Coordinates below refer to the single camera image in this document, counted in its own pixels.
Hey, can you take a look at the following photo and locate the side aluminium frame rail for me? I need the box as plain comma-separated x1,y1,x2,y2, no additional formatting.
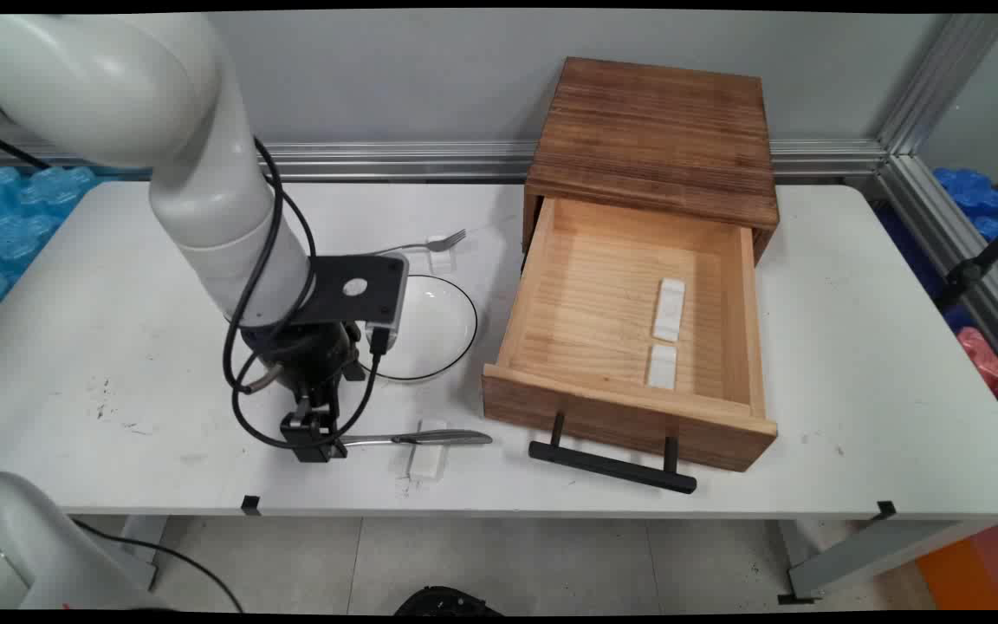
876,154,998,393

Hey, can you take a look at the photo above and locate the black stand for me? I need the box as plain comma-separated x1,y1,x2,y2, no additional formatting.
935,206,998,309

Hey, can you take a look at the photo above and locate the pink plastic bag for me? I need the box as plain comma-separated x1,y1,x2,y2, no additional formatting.
956,327,998,399

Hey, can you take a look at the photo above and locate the black background cable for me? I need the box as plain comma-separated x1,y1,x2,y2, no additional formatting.
0,126,51,171

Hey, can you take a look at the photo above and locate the small white fork rest block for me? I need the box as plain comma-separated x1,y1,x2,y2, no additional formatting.
426,234,457,275

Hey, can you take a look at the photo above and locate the white knife rest block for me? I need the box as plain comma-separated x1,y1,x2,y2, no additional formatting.
406,419,450,483

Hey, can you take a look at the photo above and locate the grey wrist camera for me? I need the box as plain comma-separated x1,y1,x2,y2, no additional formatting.
366,256,411,356

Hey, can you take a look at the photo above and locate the long black hanging cable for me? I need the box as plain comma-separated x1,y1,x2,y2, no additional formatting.
75,518,245,614

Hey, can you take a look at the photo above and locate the short white block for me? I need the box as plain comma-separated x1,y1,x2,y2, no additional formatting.
645,344,679,390

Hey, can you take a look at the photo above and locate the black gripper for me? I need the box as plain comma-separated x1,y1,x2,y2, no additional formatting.
239,321,368,464

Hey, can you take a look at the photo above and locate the horizontal aluminium frame rail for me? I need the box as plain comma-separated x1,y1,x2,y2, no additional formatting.
0,139,890,184

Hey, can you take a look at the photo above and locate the dark wooden cabinet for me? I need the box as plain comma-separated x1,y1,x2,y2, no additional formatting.
522,56,781,262

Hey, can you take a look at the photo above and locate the light wooden drawer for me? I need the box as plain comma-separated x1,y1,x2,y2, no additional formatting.
482,197,779,473

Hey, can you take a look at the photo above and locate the silver table knife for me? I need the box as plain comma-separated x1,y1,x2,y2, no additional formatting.
339,429,494,450

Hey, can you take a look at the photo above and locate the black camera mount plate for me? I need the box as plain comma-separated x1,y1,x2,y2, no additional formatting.
289,253,405,330

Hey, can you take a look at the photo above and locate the white plate with black rim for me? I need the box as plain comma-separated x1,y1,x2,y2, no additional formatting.
360,274,479,384

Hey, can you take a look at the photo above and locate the long white block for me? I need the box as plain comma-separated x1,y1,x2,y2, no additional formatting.
651,277,688,343

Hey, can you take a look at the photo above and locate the upright aluminium frame post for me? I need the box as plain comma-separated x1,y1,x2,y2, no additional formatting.
876,13,998,159

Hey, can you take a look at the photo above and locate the grey table leg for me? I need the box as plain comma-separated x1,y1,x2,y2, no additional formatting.
113,516,171,592
776,518,998,606

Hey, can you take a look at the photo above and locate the black drawer handle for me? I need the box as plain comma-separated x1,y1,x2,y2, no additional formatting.
528,412,698,495

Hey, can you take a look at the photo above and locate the black round floor object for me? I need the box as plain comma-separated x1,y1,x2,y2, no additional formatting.
393,586,505,617

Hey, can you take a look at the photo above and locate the blue bubble wrap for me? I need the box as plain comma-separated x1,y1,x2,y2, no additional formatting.
932,166,998,292
0,166,151,335

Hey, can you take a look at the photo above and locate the silver fork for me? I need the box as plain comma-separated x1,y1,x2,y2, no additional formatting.
375,229,468,258

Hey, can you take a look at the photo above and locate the orange box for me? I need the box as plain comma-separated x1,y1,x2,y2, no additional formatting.
915,520,998,612

